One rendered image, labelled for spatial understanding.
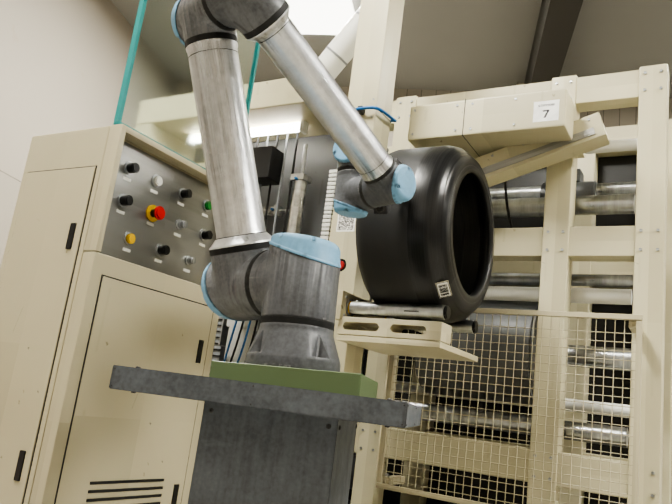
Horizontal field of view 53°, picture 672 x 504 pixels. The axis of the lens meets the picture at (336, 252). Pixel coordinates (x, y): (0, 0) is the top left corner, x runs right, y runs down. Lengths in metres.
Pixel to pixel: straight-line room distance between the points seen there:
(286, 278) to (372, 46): 1.51
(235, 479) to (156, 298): 0.92
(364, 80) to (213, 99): 1.18
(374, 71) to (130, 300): 1.25
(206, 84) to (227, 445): 0.75
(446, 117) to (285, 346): 1.61
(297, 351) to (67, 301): 0.85
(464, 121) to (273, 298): 1.51
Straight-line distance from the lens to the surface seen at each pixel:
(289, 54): 1.49
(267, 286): 1.34
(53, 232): 2.06
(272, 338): 1.29
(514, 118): 2.59
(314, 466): 1.22
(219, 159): 1.47
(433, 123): 2.70
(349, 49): 3.13
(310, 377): 1.24
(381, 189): 1.63
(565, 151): 2.66
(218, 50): 1.52
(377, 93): 2.54
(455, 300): 2.14
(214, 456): 1.26
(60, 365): 1.91
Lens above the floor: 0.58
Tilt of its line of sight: 13 degrees up
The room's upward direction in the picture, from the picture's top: 7 degrees clockwise
